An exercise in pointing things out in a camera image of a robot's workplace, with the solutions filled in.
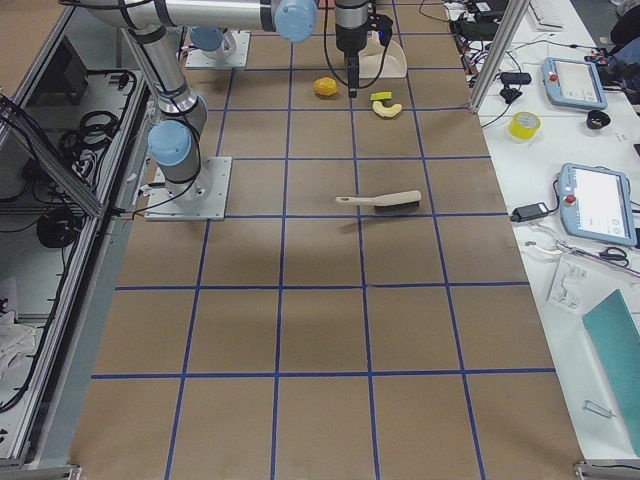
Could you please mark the lower teach pendant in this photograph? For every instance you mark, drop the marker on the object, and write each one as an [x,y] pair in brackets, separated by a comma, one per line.
[594,203]

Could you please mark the teach pendant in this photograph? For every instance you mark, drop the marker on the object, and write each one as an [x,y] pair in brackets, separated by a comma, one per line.
[594,203]
[573,83]

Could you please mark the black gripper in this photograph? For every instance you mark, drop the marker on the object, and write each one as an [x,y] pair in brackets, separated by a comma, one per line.
[350,39]

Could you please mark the white paper sheet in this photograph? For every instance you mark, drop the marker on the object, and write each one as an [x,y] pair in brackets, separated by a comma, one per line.
[579,285]

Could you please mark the white plastic dustpan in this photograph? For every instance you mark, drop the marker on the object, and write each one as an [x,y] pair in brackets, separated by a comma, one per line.
[370,58]

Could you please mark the black scissors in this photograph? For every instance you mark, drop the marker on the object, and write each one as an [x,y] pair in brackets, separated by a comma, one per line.
[614,256]

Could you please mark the aluminium frame post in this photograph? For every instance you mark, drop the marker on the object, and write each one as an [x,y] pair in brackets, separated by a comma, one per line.
[511,20]

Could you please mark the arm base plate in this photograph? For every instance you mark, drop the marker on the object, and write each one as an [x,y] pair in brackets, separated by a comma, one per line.
[205,199]
[216,48]

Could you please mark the yellow tape roll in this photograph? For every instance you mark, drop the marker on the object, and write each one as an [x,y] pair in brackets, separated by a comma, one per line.
[524,125]

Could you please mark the upper teach pendant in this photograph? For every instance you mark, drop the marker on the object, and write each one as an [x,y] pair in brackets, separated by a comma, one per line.
[573,83]

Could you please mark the pale curved melon rind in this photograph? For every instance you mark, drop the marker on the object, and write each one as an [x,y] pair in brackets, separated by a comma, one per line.
[386,112]

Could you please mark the orange yellow potato lump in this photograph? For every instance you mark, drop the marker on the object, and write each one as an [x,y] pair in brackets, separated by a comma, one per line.
[325,87]

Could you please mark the white hand brush black bristles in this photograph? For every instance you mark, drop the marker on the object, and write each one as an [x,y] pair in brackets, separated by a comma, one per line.
[391,203]

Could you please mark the black power adapter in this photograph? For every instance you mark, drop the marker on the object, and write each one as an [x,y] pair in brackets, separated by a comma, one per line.
[530,212]

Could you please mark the yellow green sponge piece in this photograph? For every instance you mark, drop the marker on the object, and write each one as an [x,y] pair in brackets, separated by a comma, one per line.
[381,96]

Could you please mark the teal board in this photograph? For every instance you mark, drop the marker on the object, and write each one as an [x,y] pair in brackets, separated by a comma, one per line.
[616,341]

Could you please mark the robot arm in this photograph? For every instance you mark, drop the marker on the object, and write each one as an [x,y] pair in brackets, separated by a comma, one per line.
[145,24]

